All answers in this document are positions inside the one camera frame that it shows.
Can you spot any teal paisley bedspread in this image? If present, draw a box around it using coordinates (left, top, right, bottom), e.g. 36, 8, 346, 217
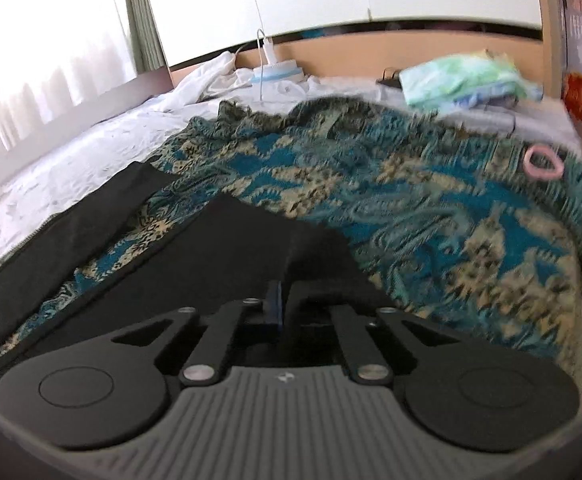
0, 96, 582, 372

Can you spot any white bed sheet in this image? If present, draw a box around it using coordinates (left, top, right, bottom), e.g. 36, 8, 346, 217
0, 49, 582, 286

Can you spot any green folded clothes pile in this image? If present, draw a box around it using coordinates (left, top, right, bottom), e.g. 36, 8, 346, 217
398, 50, 544, 112

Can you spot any crumpled white cloth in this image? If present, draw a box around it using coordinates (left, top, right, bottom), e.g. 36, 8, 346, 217
169, 51, 254, 107

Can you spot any green curtain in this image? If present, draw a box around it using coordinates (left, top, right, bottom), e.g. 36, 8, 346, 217
125, 0, 166, 74

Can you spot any blue white round container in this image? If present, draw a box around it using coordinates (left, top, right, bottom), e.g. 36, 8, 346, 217
251, 60, 305, 84

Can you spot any wooden headboard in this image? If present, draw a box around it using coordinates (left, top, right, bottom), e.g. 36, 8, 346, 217
169, 23, 564, 99

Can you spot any pink hair tie ring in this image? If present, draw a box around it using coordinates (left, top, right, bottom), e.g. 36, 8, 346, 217
523, 144, 566, 181

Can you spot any white charger with cable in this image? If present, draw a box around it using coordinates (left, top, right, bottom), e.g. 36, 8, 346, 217
235, 28, 279, 68

